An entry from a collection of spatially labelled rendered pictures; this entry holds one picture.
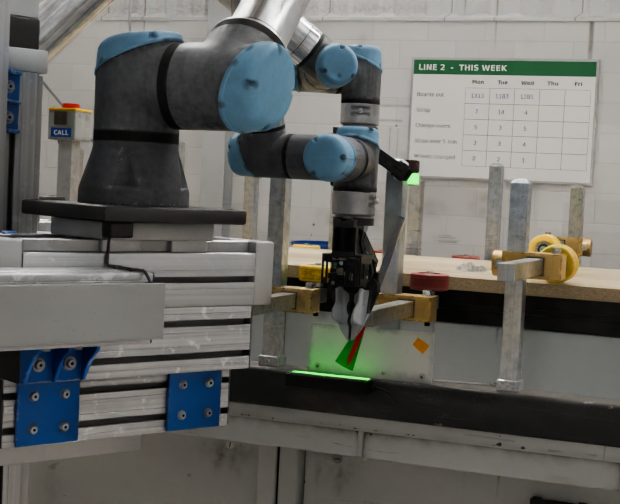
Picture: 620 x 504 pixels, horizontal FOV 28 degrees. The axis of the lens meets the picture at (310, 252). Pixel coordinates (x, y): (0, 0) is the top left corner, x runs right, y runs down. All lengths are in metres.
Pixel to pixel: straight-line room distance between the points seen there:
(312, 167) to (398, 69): 7.98
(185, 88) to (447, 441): 1.13
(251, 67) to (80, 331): 0.40
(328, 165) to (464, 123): 7.80
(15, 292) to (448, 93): 8.50
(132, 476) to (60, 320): 1.64
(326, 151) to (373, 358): 0.64
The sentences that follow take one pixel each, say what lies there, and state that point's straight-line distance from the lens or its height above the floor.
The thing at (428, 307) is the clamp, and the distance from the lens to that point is 2.47.
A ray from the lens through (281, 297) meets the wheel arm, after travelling 2.49.
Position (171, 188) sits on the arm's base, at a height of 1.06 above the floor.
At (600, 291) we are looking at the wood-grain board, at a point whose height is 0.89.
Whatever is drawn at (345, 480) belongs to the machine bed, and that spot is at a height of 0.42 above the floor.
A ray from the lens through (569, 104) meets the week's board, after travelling 9.65.
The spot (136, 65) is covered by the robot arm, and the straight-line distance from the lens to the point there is 1.68.
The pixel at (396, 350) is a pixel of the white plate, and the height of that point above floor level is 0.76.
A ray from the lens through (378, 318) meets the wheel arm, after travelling 2.27.
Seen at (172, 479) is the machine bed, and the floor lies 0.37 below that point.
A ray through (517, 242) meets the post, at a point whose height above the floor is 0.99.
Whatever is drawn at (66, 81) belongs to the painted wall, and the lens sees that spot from 11.15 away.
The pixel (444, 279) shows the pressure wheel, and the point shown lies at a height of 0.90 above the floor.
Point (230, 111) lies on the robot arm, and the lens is 1.62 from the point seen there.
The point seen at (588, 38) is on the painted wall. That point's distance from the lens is 9.70.
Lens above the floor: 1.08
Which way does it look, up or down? 3 degrees down
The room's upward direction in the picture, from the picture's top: 3 degrees clockwise
